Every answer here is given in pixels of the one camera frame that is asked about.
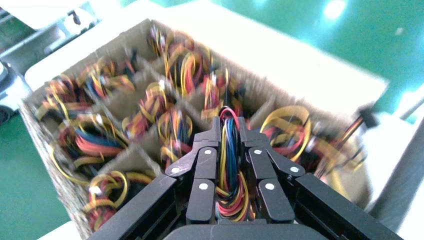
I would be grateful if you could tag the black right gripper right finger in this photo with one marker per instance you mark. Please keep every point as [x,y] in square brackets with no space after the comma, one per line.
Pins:
[260,162]

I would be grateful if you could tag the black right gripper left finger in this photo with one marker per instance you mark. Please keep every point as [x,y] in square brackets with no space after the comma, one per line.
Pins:
[205,162]

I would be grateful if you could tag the divided brown cardboard box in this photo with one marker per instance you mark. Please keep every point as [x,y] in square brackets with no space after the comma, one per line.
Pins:
[43,149]

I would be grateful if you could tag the white pipe rail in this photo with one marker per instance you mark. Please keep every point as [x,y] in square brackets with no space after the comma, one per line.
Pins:
[404,185]

